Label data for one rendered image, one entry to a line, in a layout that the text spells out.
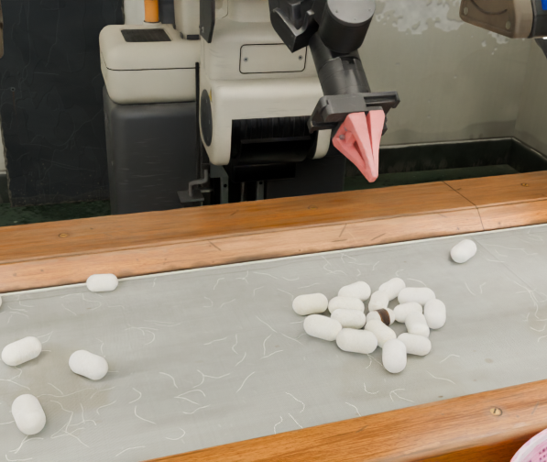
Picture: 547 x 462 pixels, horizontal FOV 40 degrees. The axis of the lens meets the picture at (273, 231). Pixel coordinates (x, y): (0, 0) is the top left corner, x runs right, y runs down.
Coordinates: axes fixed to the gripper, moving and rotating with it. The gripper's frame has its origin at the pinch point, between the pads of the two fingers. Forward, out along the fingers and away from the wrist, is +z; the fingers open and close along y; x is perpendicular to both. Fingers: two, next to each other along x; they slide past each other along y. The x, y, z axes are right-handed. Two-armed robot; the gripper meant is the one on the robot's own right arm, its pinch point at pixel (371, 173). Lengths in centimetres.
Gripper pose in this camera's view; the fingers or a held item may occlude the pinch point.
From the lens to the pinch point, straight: 89.3
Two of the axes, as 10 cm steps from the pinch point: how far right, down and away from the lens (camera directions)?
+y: 9.5, -1.2, 3.0
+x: -2.3, 4.0, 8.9
